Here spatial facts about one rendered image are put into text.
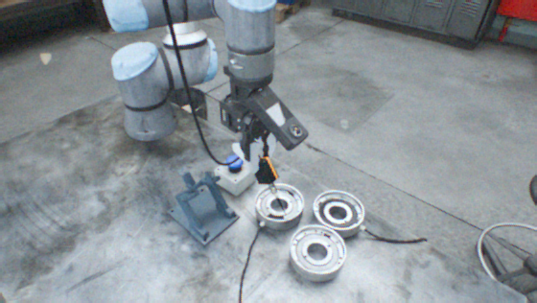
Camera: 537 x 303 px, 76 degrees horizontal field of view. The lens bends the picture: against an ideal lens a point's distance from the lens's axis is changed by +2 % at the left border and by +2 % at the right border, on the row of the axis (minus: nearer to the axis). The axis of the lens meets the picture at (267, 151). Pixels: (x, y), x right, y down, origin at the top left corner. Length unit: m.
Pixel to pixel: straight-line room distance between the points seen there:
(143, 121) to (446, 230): 1.52
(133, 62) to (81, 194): 0.33
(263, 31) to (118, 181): 0.55
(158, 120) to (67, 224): 0.34
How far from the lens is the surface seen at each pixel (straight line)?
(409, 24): 4.00
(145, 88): 0.94
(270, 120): 0.55
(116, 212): 0.83
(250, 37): 0.51
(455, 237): 1.94
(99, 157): 1.00
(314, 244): 0.70
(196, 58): 0.94
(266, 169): 0.65
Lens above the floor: 1.39
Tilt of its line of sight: 40 degrees down
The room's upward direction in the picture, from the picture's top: straight up
